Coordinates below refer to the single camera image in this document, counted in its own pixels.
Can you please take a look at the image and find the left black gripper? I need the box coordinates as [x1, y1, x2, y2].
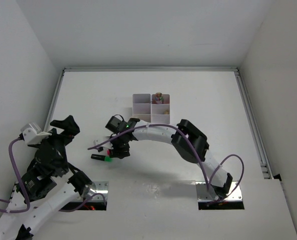
[30, 114, 81, 173]

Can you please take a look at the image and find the green cap black highlighter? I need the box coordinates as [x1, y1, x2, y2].
[90, 154, 113, 162]

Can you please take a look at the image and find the colourful glue stick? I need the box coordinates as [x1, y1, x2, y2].
[153, 92, 164, 104]

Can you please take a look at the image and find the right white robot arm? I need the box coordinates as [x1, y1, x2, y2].
[105, 116, 233, 199]

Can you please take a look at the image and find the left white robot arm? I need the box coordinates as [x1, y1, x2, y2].
[0, 115, 96, 240]

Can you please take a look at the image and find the left white divided container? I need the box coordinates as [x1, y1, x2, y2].
[132, 93, 151, 123]

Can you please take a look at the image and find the white divided container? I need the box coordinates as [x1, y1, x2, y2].
[132, 93, 151, 123]
[151, 93, 171, 124]

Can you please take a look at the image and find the right white divided container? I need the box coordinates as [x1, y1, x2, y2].
[151, 93, 171, 124]

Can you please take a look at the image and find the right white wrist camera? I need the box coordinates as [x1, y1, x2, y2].
[93, 136, 113, 153]

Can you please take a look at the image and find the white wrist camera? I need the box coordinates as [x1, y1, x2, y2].
[20, 122, 52, 145]
[93, 136, 113, 153]

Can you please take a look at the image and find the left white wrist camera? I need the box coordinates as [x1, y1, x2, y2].
[20, 122, 52, 145]

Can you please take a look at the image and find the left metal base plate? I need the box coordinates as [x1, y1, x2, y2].
[70, 181, 109, 203]

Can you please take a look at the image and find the metal base plate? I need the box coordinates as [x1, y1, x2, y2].
[70, 181, 109, 203]
[195, 181, 243, 203]

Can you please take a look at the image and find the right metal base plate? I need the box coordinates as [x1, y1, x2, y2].
[195, 181, 243, 203]

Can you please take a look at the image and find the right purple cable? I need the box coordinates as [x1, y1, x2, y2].
[87, 124, 245, 201]

